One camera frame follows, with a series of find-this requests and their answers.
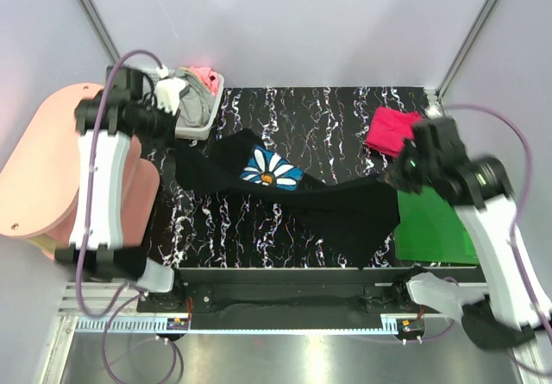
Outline black daisy print t-shirt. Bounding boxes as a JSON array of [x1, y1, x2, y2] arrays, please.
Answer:
[[174, 129, 400, 268]]

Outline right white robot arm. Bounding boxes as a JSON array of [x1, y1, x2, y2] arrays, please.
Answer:
[[386, 116, 551, 351]]

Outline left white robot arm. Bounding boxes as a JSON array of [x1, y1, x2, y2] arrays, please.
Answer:
[[54, 66, 186, 312]]

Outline folded red t-shirt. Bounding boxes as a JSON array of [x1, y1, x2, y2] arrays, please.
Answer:
[[366, 107, 423, 158]]

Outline grey t-shirt in basket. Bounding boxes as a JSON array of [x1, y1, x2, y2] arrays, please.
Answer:
[[174, 69, 215, 128]]

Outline white plastic laundry basket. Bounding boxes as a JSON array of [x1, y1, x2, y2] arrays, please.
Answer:
[[141, 67, 225, 140]]

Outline green folding board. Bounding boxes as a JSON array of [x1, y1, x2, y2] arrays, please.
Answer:
[[394, 187, 479, 266]]

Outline pink garment in basket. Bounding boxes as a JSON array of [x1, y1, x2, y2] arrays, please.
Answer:
[[189, 66, 221, 96]]

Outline pink oval tiered stool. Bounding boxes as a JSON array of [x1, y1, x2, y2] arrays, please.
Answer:
[[1, 83, 160, 258]]

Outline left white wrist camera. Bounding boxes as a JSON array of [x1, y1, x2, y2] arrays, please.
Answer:
[[154, 66, 189, 116]]

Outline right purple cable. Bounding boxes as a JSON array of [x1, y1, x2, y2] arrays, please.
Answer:
[[353, 104, 552, 376]]

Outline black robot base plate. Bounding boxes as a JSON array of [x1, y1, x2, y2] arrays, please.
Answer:
[[135, 267, 491, 331]]

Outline aluminium front rail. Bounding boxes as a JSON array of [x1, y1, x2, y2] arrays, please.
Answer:
[[60, 284, 441, 336]]

